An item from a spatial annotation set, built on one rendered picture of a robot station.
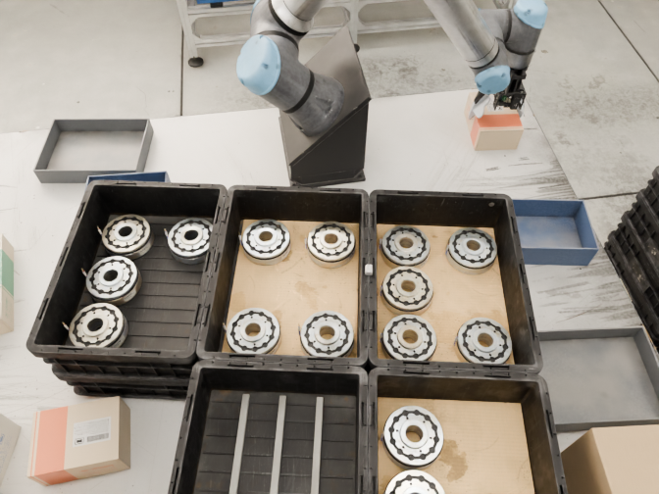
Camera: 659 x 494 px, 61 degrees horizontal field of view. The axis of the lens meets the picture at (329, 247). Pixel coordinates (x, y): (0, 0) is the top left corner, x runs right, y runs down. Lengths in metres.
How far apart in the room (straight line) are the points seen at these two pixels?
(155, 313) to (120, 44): 2.37
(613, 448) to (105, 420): 0.90
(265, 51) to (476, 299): 0.69
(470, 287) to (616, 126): 1.93
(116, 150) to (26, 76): 1.70
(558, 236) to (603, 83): 1.82
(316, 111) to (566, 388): 0.82
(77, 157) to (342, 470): 1.13
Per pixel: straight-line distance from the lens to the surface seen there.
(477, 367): 1.00
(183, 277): 1.21
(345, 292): 1.15
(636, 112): 3.13
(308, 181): 1.47
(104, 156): 1.68
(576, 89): 3.14
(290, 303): 1.14
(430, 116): 1.71
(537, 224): 1.50
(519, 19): 1.44
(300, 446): 1.03
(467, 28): 1.22
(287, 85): 1.29
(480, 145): 1.62
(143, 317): 1.18
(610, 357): 1.36
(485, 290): 1.19
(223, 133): 1.66
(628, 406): 1.33
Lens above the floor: 1.82
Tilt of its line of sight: 55 degrees down
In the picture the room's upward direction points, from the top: straight up
